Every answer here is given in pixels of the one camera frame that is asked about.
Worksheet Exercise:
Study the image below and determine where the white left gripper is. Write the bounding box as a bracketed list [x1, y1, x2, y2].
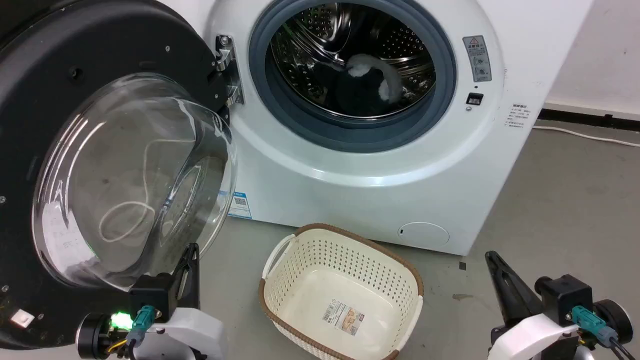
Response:
[134, 243, 227, 360]

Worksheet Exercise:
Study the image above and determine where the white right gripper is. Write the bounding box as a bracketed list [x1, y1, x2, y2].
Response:
[484, 250, 582, 360]

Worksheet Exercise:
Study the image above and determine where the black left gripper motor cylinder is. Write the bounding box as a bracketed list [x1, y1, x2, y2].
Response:
[75, 312, 113, 360]

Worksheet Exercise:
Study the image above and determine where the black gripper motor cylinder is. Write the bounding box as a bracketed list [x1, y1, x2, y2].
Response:
[594, 299, 634, 346]
[75, 312, 113, 360]

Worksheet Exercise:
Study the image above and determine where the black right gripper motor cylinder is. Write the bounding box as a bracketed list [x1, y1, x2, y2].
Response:
[594, 299, 634, 346]

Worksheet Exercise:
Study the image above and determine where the white front-load washing machine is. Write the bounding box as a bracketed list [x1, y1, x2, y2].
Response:
[160, 0, 596, 257]

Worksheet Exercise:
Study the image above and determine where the metal door hinge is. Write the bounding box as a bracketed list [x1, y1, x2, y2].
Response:
[215, 35, 246, 107]

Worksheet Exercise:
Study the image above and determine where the black washer door, glass bowl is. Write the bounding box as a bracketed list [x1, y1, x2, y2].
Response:
[0, 0, 239, 351]

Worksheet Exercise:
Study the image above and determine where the teal left connector plug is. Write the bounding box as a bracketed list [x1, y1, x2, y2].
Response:
[131, 305, 157, 347]

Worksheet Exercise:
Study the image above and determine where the teal connector plug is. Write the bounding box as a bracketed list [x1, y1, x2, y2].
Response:
[571, 306, 619, 347]
[131, 305, 157, 347]

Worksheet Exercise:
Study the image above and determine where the teal right connector plug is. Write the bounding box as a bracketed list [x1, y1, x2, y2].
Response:
[571, 306, 619, 347]

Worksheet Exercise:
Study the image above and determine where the blue white QR label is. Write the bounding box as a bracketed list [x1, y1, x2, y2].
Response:
[228, 190, 253, 220]

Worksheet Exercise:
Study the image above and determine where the round white filter cover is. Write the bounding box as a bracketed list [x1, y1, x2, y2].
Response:
[397, 221, 451, 247]

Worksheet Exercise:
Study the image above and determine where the cream laundry basket, brown rim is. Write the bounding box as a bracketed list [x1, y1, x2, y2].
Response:
[258, 223, 425, 360]

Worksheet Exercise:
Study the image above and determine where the paper product label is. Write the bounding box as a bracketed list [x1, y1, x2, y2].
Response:
[322, 300, 366, 337]

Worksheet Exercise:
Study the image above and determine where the small printed text sticker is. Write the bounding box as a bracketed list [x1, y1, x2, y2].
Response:
[505, 102, 530, 130]

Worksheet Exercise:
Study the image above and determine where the black baseboard strip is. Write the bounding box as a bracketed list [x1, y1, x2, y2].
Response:
[537, 102, 640, 134]

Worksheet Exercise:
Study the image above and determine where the grey warning sticker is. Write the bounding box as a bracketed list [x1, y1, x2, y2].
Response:
[462, 35, 493, 83]

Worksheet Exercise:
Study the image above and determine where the dark garment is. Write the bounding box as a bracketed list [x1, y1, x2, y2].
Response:
[320, 64, 401, 119]

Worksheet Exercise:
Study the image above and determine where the steel perforated washer drum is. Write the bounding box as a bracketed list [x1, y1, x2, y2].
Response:
[270, 2, 437, 120]

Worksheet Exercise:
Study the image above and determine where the white fluffy garment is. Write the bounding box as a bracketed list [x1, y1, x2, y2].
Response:
[345, 54, 404, 104]

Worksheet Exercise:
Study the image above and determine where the black yellow left gripper cable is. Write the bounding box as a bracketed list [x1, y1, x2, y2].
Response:
[106, 331, 143, 360]

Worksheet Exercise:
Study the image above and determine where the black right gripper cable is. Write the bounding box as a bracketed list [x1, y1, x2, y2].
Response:
[607, 336, 640, 360]

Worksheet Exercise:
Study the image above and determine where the white floor cable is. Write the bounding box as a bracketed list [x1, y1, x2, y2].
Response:
[531, 125, 640, 149]

